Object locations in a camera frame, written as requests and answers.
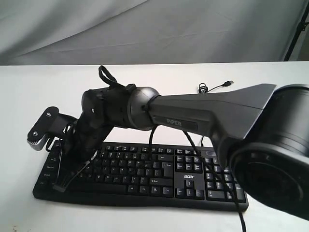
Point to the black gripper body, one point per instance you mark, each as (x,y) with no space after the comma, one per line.
(82,141)

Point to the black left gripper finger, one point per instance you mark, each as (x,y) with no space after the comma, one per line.
(69,169)

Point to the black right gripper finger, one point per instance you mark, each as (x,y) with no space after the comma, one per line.
(58,150)

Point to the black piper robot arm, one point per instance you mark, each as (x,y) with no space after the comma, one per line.
(260,132)

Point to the black acer keyboard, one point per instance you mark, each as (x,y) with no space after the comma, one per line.
(138,175)

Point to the grey backdrop cloth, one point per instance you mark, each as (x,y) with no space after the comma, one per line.
(80,32)

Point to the black stand pole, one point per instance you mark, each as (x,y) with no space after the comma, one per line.
(301,27)

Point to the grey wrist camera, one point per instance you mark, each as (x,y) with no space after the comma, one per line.
(50,124)

